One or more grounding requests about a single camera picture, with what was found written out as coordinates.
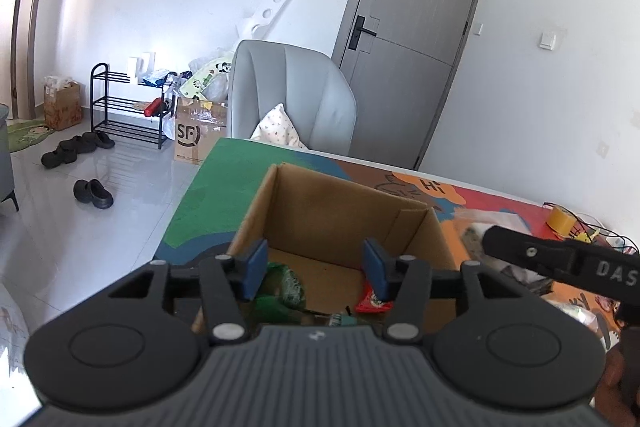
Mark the black shoes pile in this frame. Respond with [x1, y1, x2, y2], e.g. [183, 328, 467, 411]
[41, 131, 115, 169]

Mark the grey door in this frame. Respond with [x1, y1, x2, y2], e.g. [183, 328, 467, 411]
[334, 0, 477, 169]

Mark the black door handle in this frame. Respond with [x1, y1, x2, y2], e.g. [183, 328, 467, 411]
[348, 15, 378, 51]

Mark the black slipper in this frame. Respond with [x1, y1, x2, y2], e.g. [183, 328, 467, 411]
[73, 179, 114, 210]

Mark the red snack packet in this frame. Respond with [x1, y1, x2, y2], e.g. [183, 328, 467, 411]
[355, 281, 394, 315]

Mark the green snack bag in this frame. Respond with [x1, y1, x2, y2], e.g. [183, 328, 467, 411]
[250, 262, 306, 324]

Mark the brown cardboard box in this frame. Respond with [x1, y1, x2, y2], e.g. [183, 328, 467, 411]
[227, 164, 456, 332]

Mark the yellow tape roll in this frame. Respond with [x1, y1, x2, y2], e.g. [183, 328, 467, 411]
[546, 204, 578, 236]

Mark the dotted cream cushion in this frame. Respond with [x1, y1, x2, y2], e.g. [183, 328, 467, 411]
[250, 103, 307, 150]

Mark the green floor rug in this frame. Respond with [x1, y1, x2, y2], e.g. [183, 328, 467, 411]
[8, 119, 54, 153]

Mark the white wall switch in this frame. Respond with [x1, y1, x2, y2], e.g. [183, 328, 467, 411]
[538, 31, 556, 51]

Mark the brown paper bag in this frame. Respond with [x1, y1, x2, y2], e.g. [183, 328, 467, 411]
[43, 76, 84, 131]

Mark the black shoe rack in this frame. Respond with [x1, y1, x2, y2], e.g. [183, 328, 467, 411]
[89, 63, 176, 150]

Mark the SF cardboard box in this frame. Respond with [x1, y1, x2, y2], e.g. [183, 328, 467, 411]
[174, 98, 228, 165]

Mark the grey armchair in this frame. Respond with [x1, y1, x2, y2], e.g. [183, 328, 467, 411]
[227, 40, 357, 155]

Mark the colourful table mat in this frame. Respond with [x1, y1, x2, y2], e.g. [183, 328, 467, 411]
[152, 135, 640, 408]

